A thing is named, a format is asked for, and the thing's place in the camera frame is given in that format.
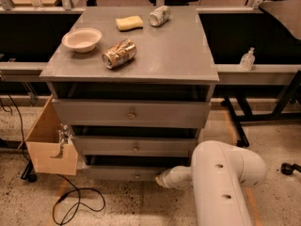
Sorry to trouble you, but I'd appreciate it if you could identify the white foam-padded gripper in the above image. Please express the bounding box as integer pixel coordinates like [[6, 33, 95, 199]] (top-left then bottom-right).
[[155, 169, 171, 187]]

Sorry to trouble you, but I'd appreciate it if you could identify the grey bottom drawer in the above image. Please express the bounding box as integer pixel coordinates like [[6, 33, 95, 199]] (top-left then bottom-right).
[[83, 155, 191, 183]]

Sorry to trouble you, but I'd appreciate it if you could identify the grey drawer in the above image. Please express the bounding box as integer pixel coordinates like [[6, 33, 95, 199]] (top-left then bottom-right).
[[71, 136, 197, 157], [83, 155, 191, 183], [52, 99, 211, 128]]

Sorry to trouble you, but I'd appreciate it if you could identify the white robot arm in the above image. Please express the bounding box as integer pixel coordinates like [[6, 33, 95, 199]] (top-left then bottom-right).
[[156, 140, 267, 226]]

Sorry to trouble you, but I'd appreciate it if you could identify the grey middle drawer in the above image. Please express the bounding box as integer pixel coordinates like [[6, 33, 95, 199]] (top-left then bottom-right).
[[71, 136, 197, 157]]

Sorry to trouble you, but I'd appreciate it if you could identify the grey drawer cabinet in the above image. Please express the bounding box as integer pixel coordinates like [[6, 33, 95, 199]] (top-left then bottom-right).
[[40, 6, 220, 174]]

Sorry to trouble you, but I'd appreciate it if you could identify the grey top drawer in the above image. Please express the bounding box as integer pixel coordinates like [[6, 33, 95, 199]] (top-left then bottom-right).
[[52, 99, 211, 128]]

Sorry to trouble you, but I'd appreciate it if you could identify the cardboard box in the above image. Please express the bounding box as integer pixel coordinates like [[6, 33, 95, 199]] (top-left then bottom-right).
[[25, 97, 78, 175]]

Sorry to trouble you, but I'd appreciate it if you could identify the black caster wheel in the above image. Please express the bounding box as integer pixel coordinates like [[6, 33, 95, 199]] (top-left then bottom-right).
[[280, 163, 301, 175]]

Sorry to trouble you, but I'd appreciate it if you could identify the gold crushed soda can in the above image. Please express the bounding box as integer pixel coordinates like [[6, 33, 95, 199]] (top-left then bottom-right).
[[102, 39, 137, 69]]

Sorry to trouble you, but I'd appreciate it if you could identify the clear sanitizer pump bottle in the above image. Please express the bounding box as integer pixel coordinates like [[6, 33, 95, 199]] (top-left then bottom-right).
[[239, 47, 255, 71]]

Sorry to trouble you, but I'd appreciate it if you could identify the yellow sponge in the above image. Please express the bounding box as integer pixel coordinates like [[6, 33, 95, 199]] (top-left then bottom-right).
[[116, 16, 144, 31]]

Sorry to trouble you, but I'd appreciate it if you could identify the white paper bowl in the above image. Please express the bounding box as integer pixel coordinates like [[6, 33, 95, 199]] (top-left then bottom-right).
[[61, 28, 103, 53]]

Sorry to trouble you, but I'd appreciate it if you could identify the silver soda can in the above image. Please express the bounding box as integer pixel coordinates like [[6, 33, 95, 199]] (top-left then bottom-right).
[[149, 6, 171, 27]]

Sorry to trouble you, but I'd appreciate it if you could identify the black table leg frame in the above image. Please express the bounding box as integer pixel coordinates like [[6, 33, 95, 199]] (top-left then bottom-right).
[[221, 71, 301, 147]]

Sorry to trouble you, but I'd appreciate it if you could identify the black floor cable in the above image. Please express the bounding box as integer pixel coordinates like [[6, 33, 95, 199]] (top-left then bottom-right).
[[51, 174, 107, 226]]

